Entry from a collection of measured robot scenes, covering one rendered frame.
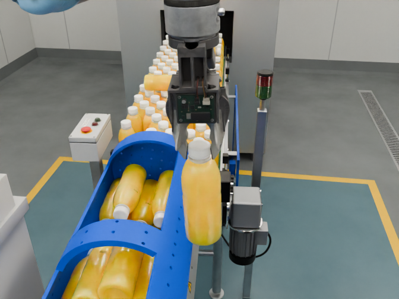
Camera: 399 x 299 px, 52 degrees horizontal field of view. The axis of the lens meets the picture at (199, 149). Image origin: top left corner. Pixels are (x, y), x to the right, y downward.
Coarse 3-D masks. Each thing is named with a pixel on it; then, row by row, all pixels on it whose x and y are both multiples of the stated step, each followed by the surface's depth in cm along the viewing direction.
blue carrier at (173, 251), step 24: (120, 144) 120; (144, 144) 122; (168, 144) 115; (120, 168) 127; (168, 168) 126; (96, 192) 109; (96, 216) 112; (168, 216) 91; (72, 240) 86; (96, 240) 81; (120, 240) 80; (144, 240) 82; (168, 240) 86; (72, 264) 96; (168, 264) 81; (48, 288) 81; (168, 288) 77
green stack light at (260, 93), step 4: (256, 88) 158; (260, 88) 157; (264, 88) 156; (268, 88) 157; (256, 92) 159; (260, 92) 157; (264, 92) 157; (268, 92) 157; (256, 96) 159; (260, 96) 158; (264, 96) 158; (268, 96) 158
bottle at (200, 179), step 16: (192, 160) 68; (208, 160) 68; (192, 176) 68; (208, 176) 68; (192, 192) 69; (208, 192) 69; (192, 208) 71; (208, 208) 71; (192, 224) 73; (208, 224) 73; (192, 240) 75; (208, 240) 75
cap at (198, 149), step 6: (192, 144) 69; (198, 144) 68; (204, 144) 68; (210, 144) 68; (192, 150) 67; (198, 150) 67; (204, 150) 67; (192, 156) 68; (198, 156) 67; (204, 156) 67
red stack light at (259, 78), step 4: (256, 76) 157; (260, 76) 155; (272, 76) 155; (256, 80) 157; (260, 80) 155; (264, 80) 154; (268, 80) 155; (272, 80) 156; (256, 84) 158; (260, 84) 156; (264, 84) 155; (268, 84) 156; (272, 84) 157
